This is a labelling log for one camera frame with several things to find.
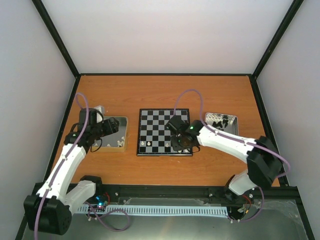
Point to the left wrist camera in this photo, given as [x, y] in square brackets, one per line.
[100, 113]

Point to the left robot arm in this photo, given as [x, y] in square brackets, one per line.
[51, 208]

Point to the black and white chessboard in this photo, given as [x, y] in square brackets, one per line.
[152, 128]

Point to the light blue cable duct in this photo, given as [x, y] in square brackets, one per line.
[161, 211]

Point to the tan tray of white pieces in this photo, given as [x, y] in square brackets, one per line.
[116, 142]

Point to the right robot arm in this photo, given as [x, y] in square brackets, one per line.
[263, 162]

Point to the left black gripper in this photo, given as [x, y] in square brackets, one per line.
[112, 127]

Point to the black aluminium frame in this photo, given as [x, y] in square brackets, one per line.
[251, 78]

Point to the green lit circuit board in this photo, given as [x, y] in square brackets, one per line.
[103, 200]

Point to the clear tray of black pieces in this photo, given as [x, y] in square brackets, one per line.
[224, 122]

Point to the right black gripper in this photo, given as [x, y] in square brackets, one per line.
[177, 147]

